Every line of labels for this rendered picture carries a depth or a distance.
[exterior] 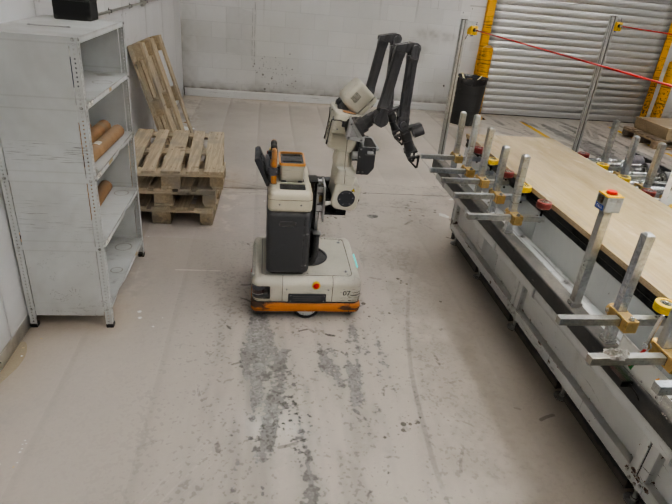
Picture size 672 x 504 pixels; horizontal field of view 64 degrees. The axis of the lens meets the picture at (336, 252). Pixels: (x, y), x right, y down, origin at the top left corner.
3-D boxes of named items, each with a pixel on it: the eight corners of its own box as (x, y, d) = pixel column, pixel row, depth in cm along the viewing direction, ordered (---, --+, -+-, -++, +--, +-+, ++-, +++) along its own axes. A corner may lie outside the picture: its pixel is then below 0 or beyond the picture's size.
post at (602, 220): (571, 307, 232) (604, 212, 211) (566, 301, 236) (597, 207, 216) (581, 307, 232) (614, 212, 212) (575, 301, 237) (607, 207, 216)
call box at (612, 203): (602, 214, 210) (608, 196, 207) (592, 207, 217) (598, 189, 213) (618, 215, 211) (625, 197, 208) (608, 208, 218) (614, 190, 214)
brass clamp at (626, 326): (621, 333, 198) (626, 322, 196) (601, 313, 210) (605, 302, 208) (636, 333, 199) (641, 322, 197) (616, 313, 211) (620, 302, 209)
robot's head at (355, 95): (340, 100, 291) (361, 81, 287) (336, 93, 309) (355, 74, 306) (358, 119, 297) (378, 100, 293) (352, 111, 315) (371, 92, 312)
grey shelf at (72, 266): (30, 327, 299) (-34, 29, 229) (79, 252, 378) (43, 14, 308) (113, 327, 306) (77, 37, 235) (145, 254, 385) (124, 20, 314)
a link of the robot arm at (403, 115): (406, 42, 275) (411, 44, 265) (417, 43, 276) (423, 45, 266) (394, 125, 294) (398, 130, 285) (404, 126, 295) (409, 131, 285)
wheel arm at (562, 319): (558, 327, 198) (561, 318, 196) (554, 322, 201) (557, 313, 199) (664, 328, 204) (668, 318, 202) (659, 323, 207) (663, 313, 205)
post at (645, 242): (605, 345, 210) (647, 234, 188) (600, 339, 213) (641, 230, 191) (613, 345, 210) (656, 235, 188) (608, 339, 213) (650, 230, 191)
